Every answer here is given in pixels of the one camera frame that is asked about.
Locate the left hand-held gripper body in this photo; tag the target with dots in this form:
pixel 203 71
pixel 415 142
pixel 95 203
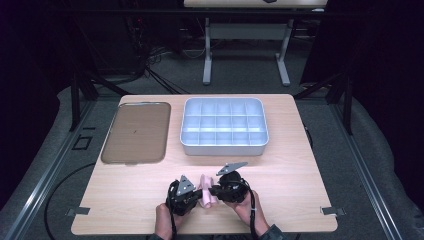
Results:
pixel 181 200

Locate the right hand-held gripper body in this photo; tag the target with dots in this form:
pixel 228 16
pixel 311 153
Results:
pixel 233 188

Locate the pink sock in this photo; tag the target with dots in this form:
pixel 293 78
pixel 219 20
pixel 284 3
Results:
pixel 208 200

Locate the person's right hand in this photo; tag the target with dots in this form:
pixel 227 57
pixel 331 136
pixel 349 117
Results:
pixel 245 211

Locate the person's left hand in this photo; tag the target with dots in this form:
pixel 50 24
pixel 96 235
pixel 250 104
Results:
pixel 165 221

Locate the white divided storage box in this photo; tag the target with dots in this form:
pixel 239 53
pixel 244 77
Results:
pixel 224 126

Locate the brown tray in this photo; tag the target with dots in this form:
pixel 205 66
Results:
pixel 136 133

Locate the grey tape strip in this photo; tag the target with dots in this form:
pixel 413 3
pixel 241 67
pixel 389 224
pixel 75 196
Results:
pixel 332 211
pixel 78 211

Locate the black metal stand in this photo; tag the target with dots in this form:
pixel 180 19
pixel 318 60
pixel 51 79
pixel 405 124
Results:
pixel 340 96
pixel 78 96

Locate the background desk with grey legs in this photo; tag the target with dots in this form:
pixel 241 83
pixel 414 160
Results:
pixel 245 31

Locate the metal floor rail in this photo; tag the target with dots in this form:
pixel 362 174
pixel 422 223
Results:
pixel 43 180
pixel 366 173

